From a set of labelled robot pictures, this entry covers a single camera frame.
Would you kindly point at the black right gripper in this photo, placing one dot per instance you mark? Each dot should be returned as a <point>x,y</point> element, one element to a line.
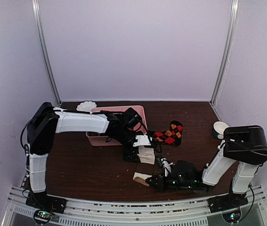
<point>160,185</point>

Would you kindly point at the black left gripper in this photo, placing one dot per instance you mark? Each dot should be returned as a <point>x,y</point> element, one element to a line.
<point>130,157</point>

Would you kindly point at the beige brown striped sock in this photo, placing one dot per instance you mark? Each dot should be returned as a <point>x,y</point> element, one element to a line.
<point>145,168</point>

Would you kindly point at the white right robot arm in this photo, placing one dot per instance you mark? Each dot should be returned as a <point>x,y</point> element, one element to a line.
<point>246,145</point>

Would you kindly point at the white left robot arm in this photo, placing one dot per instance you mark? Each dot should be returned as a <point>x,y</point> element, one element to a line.
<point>49,121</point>

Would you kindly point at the pink divided organizer tray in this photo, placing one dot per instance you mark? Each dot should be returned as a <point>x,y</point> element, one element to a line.
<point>102,139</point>

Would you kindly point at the black red argyle sock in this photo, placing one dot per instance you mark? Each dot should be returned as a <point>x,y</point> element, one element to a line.
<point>172,136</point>

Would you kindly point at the white scalloped ceramic bowl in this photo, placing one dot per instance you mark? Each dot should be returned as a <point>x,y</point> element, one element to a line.
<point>86,106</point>

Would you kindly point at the white dark blue cup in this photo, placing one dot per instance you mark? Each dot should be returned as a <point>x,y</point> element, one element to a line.
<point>218,129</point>

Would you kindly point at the front aluminium rail base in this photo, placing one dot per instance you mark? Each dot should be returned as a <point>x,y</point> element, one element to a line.
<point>190,212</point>

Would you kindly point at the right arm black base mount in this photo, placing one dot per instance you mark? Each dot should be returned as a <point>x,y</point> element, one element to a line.
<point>226,202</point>

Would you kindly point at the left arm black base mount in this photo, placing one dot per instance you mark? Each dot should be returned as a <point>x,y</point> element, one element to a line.
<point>45,202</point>

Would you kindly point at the left aluminium frame post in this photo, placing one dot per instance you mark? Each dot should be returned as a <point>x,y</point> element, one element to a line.
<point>45,55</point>

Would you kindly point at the aluminium frame post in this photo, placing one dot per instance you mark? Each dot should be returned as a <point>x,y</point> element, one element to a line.
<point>45,55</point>
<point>227,49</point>

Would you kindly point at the right aluminium frame post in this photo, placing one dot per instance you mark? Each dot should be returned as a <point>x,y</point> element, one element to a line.
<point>227,49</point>

